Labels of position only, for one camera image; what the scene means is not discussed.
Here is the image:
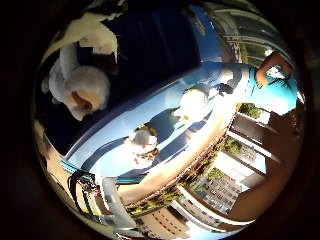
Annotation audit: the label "spotted leopard plush toy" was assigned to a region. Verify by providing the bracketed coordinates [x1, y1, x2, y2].
[124, 124, 161, 168]

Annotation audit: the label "white dog plush toy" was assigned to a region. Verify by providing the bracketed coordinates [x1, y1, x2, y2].
[41, 43, 112, 122]

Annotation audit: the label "black cable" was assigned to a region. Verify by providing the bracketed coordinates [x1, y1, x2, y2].
[67, 169, 103, 216]

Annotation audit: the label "dark blue plastic container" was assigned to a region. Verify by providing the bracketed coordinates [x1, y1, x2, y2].
[35, 0, 203, 158]

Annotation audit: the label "round green plush toy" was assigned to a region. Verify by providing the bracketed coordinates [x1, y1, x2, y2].
[173, 88, 212, 124]

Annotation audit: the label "person in teal shirt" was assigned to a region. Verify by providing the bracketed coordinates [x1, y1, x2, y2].
[245, 64, 301, 117]

